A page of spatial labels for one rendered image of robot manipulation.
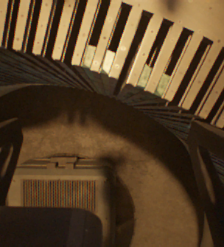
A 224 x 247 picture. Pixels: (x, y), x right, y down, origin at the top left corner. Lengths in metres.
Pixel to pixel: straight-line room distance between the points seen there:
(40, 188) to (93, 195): 0.25
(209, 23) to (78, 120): 1.11
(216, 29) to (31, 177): 0.99
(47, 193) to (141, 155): 0.57
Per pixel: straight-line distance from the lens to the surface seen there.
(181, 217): 1.53
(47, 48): 0.29
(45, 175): 1.11
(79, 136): 1.33
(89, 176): 1.07
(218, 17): 0.30
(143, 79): 0.26
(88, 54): 0.27
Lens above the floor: 1.31
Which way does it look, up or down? 86 degrees down
